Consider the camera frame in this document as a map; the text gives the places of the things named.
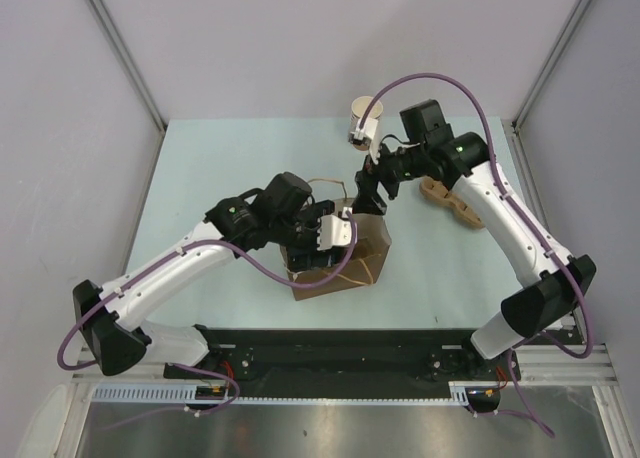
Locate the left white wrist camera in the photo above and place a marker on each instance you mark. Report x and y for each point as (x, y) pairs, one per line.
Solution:
(335, 231)

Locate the brown cardboard cup carrier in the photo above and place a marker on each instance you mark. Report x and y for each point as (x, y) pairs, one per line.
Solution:
(435, 192)

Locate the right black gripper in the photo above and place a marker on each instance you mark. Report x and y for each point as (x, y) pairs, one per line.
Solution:
(368, 199)

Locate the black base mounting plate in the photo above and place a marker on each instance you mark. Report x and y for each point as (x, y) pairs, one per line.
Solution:
(372, 364)

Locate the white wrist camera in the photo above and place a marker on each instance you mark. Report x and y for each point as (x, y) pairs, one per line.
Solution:
(365, 135)
(335, 231)

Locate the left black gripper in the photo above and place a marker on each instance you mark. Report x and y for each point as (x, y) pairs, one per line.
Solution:
(300, 258)

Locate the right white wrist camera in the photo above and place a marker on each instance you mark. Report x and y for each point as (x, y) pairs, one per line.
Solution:
(365, 135)

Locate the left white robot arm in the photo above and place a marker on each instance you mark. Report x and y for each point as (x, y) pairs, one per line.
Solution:
(113, 318)

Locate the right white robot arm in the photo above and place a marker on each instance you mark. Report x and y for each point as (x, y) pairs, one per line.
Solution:
(553, 281)

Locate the white slotted cable duct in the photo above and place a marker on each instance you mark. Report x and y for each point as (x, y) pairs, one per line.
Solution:
(193, 394)

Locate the stack of brown paper cups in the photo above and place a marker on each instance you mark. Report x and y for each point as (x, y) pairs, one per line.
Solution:
(361, 104)

